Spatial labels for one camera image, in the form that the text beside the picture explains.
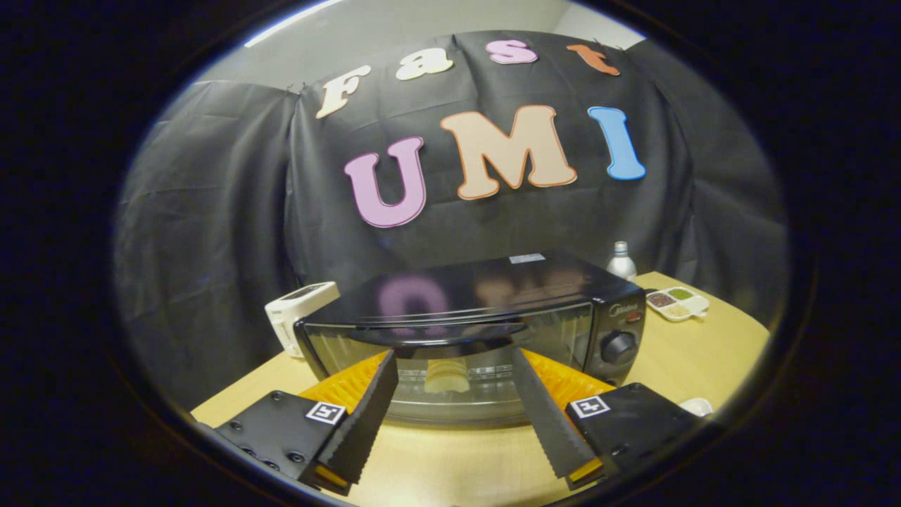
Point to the white pop-up toaster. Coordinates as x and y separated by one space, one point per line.
292 313

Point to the pink plastic bottle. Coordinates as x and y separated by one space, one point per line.
621 266

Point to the white sectioned seed dish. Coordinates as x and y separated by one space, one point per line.
679 304

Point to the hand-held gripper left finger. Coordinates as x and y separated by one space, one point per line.
366 422

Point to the white plate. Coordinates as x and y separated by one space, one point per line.
697 406

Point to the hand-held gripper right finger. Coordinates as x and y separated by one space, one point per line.
545 422

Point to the black toaster oven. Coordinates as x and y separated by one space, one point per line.
457 296

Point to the pale sliced bread roll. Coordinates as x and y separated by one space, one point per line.
447 377

